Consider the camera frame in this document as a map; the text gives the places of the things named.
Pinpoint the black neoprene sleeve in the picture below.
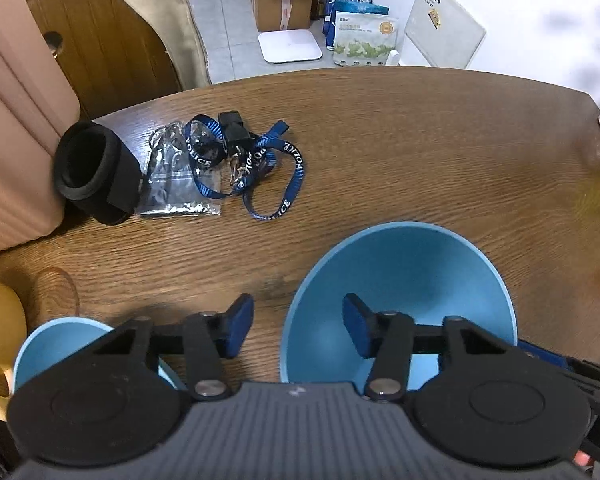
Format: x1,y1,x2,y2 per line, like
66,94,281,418
53,121,144,226

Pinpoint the brown cardboard box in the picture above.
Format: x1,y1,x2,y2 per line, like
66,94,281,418
250,0,324,32

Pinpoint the pink ribbed suitcase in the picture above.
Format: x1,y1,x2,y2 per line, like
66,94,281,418
0,0,84,261

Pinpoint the brown wooden chair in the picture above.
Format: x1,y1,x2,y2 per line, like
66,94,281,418
22,0,184,122

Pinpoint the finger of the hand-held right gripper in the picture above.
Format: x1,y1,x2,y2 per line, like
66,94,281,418
517,341,600,397

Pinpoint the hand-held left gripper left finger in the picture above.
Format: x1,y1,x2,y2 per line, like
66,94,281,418
87,294,255,402

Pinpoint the clear zip bag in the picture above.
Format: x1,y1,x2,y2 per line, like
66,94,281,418
135,122,226,220

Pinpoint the green white packaging bag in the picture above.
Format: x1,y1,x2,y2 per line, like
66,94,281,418
332,7,401,69

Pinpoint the blue packaging bag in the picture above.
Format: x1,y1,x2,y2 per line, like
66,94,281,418
325,0,374,36

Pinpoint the blue bowl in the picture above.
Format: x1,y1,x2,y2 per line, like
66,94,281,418
280,221,519,397
12,317,187,397

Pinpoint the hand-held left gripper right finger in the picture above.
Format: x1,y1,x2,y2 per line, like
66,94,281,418
342,293,512,404

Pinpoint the blue lanyard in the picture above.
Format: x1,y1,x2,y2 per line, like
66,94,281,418
182,112,306,221

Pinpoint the white board panel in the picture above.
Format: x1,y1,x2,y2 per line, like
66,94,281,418
404,0,487,69

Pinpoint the white bathroom scale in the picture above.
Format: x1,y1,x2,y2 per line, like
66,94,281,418
258,30,324,65

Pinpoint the beige jacket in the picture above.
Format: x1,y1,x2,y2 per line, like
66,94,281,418
20,0,214,89

